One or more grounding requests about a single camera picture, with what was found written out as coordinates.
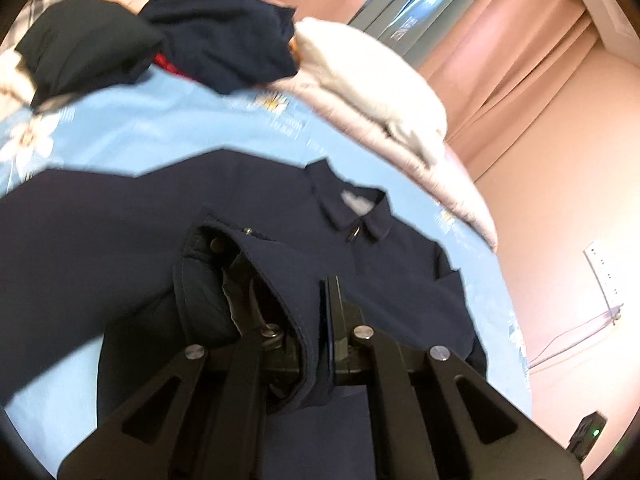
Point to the navy crumpled garment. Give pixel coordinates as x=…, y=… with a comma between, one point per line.
x=220, y=30

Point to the pale pink quilt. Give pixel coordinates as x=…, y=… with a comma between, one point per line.
x=450, y=185

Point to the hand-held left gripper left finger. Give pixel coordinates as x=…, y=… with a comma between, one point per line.
x=240, y=375

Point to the white folded quilt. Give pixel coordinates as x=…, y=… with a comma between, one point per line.
x=365, y=75

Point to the red cloth under garments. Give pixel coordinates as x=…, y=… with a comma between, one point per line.
x=172, y=66

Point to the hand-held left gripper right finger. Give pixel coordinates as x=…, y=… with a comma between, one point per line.
x=332, y=330

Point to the black crumpled garment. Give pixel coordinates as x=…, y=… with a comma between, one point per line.
x=85, y=45

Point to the pink curtain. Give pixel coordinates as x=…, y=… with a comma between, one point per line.
x=510, y=50

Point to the light blue floral bedsheet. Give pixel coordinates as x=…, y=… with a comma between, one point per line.
x=125, y=125

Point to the white wall power strip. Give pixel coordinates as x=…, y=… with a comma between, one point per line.
x=606, y=280

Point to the navy collared jacket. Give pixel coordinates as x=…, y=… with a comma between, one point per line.
x=150, y=240

